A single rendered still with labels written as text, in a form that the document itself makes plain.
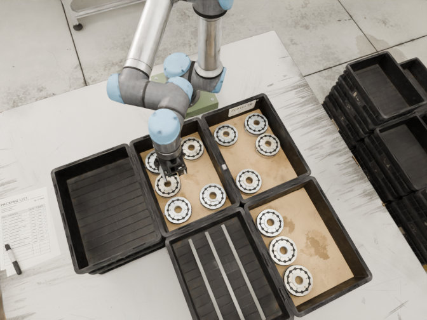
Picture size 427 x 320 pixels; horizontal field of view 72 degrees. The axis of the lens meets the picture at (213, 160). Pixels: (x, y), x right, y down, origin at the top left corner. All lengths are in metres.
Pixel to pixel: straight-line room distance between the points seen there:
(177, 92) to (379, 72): 1.62
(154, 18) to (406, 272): 1.34
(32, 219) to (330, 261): 1.22
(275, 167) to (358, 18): 2.24
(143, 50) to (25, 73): 2.09
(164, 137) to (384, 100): 1.60
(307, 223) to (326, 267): 0.17
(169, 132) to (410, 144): 1.70
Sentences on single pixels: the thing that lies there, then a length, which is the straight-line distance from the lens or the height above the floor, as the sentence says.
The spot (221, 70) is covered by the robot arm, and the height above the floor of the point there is 1.00.
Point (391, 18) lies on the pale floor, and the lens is 3.40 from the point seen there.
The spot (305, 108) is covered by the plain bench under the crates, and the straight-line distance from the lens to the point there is 1.57.
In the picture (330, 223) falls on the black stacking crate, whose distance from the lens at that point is 1.20.
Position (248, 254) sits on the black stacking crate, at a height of 0.83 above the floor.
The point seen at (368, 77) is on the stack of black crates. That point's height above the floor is 0.49.
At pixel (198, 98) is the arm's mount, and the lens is 1.45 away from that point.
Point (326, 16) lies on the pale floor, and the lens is 3.15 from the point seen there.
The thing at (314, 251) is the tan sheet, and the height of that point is 0.83.
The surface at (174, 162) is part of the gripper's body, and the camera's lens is 0.84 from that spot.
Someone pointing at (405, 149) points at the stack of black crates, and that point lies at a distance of 2.11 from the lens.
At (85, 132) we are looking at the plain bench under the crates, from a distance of 1.53.
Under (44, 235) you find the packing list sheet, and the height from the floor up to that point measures 0.70.
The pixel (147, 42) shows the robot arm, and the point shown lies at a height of 1.34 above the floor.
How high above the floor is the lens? 1.97
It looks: 68 degrees down
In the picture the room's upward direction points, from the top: 4 degrees clockwise
